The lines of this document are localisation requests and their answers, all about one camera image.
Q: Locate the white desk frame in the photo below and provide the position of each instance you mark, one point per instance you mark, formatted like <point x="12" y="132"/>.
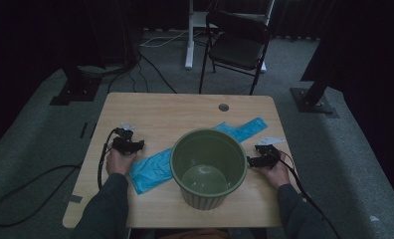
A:
<point x="189" y="49"/>

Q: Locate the blue plastic bag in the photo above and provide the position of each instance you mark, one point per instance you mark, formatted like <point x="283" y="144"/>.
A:
<point x="152" y="169"/>

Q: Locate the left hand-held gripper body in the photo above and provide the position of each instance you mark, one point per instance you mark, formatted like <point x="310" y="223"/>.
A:
<point x="123" y="144"/>

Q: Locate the black floor tape strip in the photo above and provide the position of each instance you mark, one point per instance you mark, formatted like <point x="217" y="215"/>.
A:
<point x="93" y="130"/>
<point x="83" y="130"/>

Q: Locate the black folding chair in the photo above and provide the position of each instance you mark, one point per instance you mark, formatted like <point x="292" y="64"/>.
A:
<point x="236" y="49"/>

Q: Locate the person's left hand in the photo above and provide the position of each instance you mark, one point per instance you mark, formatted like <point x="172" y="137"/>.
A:
<point x="118" y="162"/>

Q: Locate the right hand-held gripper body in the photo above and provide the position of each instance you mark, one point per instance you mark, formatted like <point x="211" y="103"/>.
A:
<point x="269" y="153"/>

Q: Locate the grey floor tape piece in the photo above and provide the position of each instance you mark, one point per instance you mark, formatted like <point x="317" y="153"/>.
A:
<point x="75" y="199"/>

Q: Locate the black stand with square base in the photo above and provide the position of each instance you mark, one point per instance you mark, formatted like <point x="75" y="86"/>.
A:
<point x="75" y="91"/>
<point x="312" y="99"/>

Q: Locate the white floor scrap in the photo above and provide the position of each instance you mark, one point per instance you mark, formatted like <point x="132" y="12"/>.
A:
<point x="374" y="218"/>

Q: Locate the green ribbed plastic bin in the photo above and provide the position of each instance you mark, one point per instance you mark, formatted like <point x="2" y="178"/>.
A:
<point x="201" y="200"/>

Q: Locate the round table grommet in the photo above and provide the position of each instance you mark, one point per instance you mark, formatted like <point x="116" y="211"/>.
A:
<point x="223" y="107"/>

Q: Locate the person's right hand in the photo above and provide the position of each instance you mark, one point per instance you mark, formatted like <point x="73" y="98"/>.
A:
<point x="278" y="174"/>

